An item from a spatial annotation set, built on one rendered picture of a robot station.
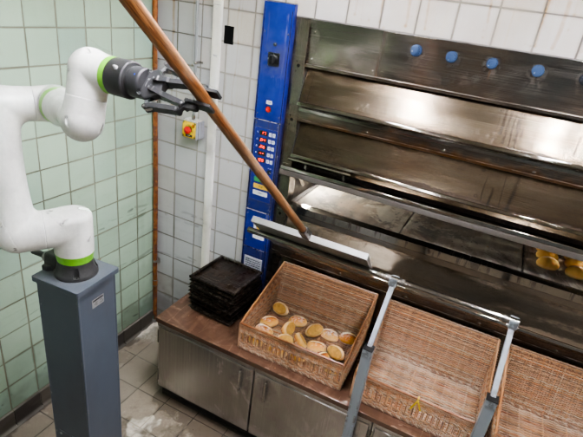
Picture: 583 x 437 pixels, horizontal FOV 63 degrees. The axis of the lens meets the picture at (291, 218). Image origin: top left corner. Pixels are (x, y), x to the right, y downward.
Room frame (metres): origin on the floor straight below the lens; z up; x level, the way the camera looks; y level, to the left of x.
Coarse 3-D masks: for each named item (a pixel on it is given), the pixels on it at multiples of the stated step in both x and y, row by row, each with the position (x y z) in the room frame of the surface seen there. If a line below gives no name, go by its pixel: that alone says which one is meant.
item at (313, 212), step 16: (304, 208) 2.29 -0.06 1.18; (336, 224) 2.22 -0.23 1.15; (352, 224) 2.18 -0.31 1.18; (368, 224) 2.21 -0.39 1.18; (384, 240) 2.11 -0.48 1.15; (400, 240) 2.08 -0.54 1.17; (416, 240) 2.09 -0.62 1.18; (432, 256) 2.02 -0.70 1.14; (448, 256) 1.99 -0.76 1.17; (464, 256) 1.99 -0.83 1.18; (496, 272) 1.90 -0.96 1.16; (512, 272) 1.90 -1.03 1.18; (544, 288) 1.83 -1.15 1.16; (560, 288) 1.81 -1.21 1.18
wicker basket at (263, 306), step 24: (288, 264) 2.26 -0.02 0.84; (288, 288) 2.22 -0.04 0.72; (336, 288) 2.15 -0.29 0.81; (360, 288) 2.11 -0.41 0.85; (264, 312) 2.09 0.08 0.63; (288, 312) 2.17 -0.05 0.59; (312, 312) 2.14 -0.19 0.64; (336, 312) 2.10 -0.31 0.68; (360, 312) 2.07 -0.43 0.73; (240, 336) 1.86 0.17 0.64; (264, 336) 1.80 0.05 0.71; (360, 336) 1.85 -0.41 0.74; (288, 360) 1.75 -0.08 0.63; (312, 360) 1.70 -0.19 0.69; (336, 384) 1.65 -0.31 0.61
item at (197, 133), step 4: (184, 120) 2.51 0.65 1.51; (188, 120) 2.51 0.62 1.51; (192, 120) 2.52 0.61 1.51; (196, 120) 2.53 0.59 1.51; (200, 120) 2.54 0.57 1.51; (184, 124) 2.51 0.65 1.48; (188, 124) 2.50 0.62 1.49; (192, 124) 2.49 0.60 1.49; (196, 124) 2.48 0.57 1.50; (200, 124) 2.51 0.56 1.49; (192, 128) 2.49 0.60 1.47; (196, 128) 2.48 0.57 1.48; (200, 128) 2.51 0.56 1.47; (184, 132) 2.51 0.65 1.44; (192, 132) 2.49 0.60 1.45; (196, 132) 2.48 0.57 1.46; (200, 132) 2.52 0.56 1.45; (184, 136) 2.51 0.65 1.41; (188, 136) 2.50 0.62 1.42; (192, 136) 2.49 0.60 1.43; (196, 136) 2.48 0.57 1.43; (200, 136) 2.52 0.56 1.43
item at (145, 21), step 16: (128, 0) 0.85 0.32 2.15; (144, 16) 0.88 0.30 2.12; (144, 32) 0.91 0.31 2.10; (160, 32) 0.92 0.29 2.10; (160, 48) 0.93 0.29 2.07; (176, 64) 0.97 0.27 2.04; (192, 80) 1.01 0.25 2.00; (208, 96) 1.07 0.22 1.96; (224, 128) 1.15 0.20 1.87; (240, 144) 1.21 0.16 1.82; (256, 160) 1.30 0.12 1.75; (272, 192) 1.44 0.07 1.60; (288, 208) 1.55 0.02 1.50
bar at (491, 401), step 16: (272, 240) 1.94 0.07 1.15; (288, 240) 1.92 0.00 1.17; (320, 256) 1.84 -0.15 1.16; (336, 256) 1.83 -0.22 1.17; (368, 272) 1.75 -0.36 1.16; (416, 288) 1.67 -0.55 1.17; (384, 304) 1.65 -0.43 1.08; (464, 304) 1.60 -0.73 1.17; (512, 320) 1.53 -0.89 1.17; (512, 336) 1.50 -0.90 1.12; (368, 352) 1.50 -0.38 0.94; (368, 368) 1.50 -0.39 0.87; (496, 384) 1.37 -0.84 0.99; (352, 400) 1.51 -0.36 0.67; (496, 400) 1.33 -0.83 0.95; (352, 416) 1.50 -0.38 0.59; (480, 416) 1.32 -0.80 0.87; (352, 432) 1.52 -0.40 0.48; (480, 432) 1.32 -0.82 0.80
